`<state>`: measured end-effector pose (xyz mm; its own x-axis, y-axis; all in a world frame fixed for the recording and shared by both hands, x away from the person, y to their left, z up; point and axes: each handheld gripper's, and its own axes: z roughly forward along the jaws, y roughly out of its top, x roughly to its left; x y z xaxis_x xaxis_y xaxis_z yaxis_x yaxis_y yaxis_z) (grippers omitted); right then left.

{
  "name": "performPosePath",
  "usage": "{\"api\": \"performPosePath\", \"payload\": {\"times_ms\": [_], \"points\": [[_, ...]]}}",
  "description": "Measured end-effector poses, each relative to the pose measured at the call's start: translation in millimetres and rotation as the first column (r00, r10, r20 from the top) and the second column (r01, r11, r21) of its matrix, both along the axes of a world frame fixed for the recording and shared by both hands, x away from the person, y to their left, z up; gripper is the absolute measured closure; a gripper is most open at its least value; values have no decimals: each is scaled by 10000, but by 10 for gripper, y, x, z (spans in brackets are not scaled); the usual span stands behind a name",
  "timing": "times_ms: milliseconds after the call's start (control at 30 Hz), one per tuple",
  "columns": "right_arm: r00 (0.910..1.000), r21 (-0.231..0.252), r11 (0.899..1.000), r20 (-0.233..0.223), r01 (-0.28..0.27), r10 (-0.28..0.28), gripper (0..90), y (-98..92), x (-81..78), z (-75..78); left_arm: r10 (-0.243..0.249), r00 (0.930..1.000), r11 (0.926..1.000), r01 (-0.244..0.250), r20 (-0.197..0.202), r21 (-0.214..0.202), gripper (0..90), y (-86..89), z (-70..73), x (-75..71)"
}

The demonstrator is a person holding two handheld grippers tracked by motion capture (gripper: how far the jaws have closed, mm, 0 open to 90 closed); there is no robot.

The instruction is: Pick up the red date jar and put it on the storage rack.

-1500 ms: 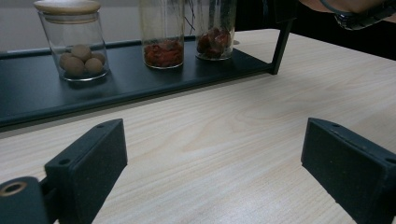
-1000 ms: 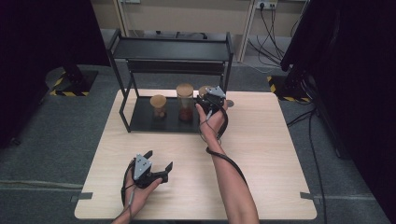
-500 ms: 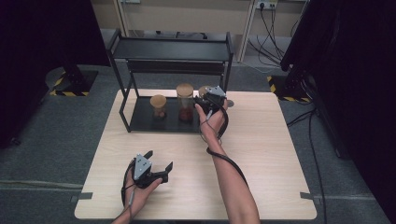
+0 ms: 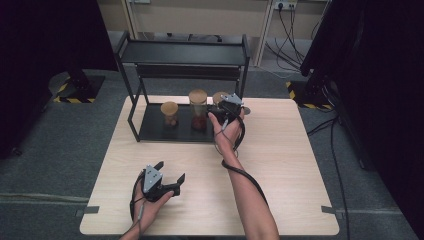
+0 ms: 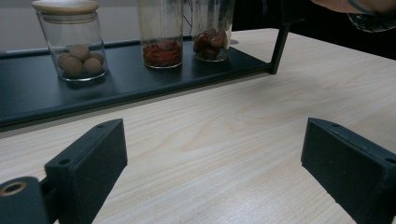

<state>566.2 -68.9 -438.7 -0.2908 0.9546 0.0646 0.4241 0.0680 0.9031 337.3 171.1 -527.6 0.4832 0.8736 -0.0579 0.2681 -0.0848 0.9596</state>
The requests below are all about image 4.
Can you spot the glass jar grooved wooden lid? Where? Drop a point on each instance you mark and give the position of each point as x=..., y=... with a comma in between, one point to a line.
x=218, y=97

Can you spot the person's left hand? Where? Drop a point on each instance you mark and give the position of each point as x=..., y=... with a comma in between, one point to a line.
x=150, y=208

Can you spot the white wall power outlet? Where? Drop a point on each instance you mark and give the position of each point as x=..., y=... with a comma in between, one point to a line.
x=285, y=4

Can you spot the tall glass jar wooden lid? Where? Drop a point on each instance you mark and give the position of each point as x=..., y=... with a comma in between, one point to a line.
x=198, y=96

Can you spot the white metal post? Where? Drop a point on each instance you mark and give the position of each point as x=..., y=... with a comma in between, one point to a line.
x=129, y=18
x=265, y=33

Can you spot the short glass jar wooden lid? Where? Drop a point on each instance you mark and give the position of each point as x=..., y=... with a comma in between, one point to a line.
x=169, y=108

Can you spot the dark curtain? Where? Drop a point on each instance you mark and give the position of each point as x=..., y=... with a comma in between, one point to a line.
x=383, y=83
x=40, y=66

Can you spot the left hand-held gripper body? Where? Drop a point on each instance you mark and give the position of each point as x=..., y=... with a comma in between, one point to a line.
x=151, y=178

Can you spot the person's right hand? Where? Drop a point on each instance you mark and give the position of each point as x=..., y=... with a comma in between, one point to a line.
x=231, y=133

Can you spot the black metal shelf rack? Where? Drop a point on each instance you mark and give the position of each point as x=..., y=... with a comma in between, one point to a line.
x=183, y=53

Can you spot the round grey table grommet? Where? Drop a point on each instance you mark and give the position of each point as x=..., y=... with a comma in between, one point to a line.
x=247, y=111

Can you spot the black yellow striped stand base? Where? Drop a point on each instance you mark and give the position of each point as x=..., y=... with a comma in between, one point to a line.
x=310, y=96
x=80, y=90

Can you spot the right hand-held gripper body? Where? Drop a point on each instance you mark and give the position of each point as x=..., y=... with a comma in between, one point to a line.
x=232, y=99

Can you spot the grey tape strip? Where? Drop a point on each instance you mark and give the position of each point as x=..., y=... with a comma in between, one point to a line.
x=331, y=211
x=88, y=210

